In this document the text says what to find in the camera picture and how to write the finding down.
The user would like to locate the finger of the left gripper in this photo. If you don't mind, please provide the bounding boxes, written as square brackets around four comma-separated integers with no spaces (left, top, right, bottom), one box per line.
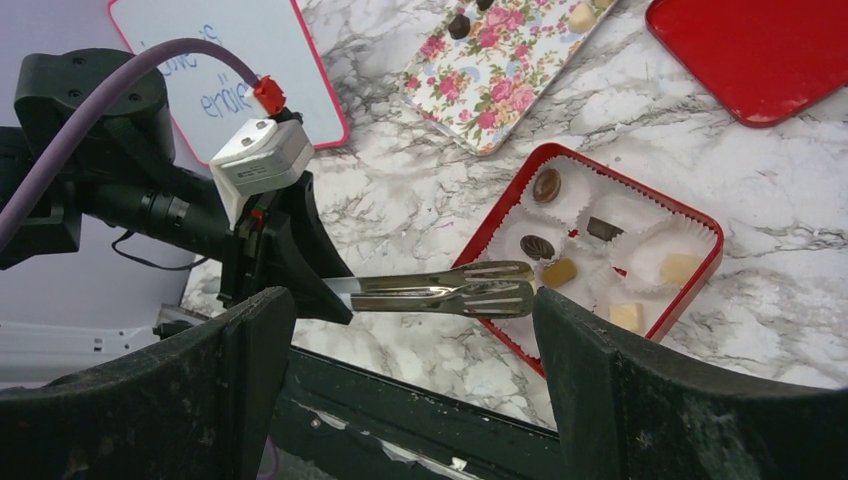
[218,171,353,325]

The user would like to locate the metal serving tongs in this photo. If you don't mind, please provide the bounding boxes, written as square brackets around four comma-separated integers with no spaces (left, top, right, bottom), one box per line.
[324,260,537,320]

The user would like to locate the pink framed whiteboard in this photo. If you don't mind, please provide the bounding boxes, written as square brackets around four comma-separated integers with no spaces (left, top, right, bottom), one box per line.
[107,0,350,167]

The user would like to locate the dark leaf oval chocolate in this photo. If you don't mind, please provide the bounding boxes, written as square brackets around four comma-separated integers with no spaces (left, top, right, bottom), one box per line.
[519,234,556,261]

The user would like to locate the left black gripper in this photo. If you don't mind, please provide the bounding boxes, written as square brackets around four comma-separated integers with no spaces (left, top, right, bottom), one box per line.
[1,48,229,269]

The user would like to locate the floral rectangular tray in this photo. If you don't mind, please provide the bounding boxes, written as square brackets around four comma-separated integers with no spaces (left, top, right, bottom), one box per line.
[398,0,615,156]

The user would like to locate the red tin lid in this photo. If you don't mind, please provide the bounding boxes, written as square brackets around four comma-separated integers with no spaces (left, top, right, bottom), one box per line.
[645,0,847,128]

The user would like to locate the white square chocolate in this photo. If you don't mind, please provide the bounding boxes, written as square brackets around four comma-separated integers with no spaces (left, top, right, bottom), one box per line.
[660,253,702,288]
[608,302,645,335]

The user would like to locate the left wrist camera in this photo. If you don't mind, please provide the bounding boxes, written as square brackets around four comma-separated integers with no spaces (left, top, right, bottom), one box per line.
[208,119,315,230]

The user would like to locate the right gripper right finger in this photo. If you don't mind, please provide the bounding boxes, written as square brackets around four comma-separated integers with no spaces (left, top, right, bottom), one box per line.
[532,288,847,479]

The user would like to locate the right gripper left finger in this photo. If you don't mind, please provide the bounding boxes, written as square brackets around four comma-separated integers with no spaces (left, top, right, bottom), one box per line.
[1,287,296,479]

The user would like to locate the round brown chocolate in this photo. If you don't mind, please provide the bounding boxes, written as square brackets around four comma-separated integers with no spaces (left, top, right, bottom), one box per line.
[532,168,562,204]

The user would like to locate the dark square chocolate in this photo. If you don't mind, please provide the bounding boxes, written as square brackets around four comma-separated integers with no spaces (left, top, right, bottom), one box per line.
[586,216,624,242]

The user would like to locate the red chocolate box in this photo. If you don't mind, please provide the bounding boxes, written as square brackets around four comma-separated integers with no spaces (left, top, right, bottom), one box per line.
[455,143,724,342]

